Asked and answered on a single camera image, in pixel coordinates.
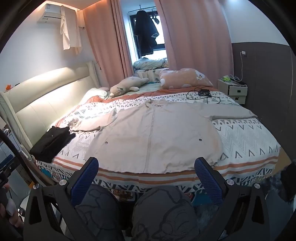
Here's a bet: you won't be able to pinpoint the white hanging garment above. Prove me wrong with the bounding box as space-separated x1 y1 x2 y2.
60 6 82 55

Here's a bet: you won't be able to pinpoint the black folded clothes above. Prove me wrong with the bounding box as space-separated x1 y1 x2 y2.
30 126 77 163

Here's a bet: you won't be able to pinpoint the person's right leg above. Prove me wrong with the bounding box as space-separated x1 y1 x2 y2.
131 185 200 241

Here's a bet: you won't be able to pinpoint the mint bed sheet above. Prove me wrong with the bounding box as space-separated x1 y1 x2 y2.
136 82 162 93

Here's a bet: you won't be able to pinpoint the rumpled light bedding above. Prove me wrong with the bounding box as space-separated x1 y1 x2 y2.
133 57 169 70

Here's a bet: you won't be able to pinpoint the beige plush toy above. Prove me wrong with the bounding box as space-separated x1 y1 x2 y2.
109 76 149 98

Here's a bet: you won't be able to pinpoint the thick black cable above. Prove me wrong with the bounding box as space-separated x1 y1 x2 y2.
0 131 48 187

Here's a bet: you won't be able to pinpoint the beige jacket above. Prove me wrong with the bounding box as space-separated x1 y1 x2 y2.
69 97 258 174

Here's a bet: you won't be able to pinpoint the white nightstand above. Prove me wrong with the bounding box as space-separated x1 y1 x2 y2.
217 79 248 105

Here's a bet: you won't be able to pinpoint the person's left leg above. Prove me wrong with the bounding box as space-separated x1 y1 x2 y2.
75 184 125 241

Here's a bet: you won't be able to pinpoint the person's left hand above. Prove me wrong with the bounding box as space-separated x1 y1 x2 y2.
0 184 23 226

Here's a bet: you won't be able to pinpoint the patterned white orange blanket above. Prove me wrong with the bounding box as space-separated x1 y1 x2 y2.
37 91 281 200

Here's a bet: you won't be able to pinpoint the white charger cable with outlet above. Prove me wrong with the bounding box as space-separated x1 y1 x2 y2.
239 50 247 80

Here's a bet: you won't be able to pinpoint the cream padded bed headboard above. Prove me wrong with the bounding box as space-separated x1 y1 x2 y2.
0 61 101 151

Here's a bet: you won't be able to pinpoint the white air conditioner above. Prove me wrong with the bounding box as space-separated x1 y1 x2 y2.
37 3 80 23

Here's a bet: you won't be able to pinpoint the light green pillow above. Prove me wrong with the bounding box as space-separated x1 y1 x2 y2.
84 88 108 102

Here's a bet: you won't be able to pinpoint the window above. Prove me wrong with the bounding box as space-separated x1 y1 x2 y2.
128 9 167 59

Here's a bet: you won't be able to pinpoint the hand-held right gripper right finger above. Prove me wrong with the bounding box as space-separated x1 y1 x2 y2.
194 157 271 241

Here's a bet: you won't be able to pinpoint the orange cartoon pillow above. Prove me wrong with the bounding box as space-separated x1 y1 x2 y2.
159 68 213 90

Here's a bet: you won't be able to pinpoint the person's leg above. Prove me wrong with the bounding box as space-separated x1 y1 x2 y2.
75 184 125 241
131 185 200 241

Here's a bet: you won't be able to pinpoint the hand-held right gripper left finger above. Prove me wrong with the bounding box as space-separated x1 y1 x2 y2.
23 157 100 241

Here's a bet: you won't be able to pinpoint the thin black cable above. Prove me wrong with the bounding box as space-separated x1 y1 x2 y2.
186 87 221 105

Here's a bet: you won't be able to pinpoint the dark hanging clothes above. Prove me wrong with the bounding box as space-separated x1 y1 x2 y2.
134 9 160 56

